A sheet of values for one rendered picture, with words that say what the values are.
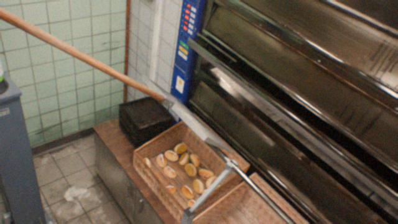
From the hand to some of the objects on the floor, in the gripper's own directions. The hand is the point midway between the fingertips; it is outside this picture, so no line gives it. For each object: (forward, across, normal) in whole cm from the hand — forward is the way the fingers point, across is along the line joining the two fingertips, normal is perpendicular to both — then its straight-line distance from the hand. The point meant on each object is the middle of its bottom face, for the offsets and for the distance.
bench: (+51, +86, -199) cm, 222 cm away
